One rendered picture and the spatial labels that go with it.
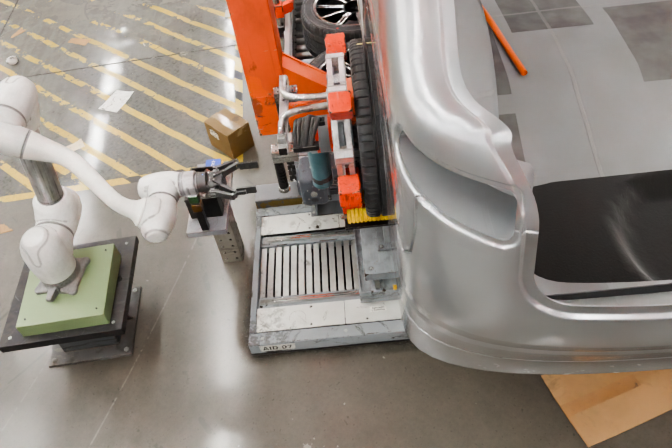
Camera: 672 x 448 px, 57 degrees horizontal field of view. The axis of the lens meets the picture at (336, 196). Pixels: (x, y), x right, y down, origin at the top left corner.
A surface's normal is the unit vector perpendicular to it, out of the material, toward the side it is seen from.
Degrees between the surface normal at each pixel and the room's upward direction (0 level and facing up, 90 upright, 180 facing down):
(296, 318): 0
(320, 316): 0
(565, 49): 2
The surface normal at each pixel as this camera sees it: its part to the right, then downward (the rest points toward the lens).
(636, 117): -0.08, -0.38
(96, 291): -0.10, -0.65
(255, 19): 0.04, 0.71
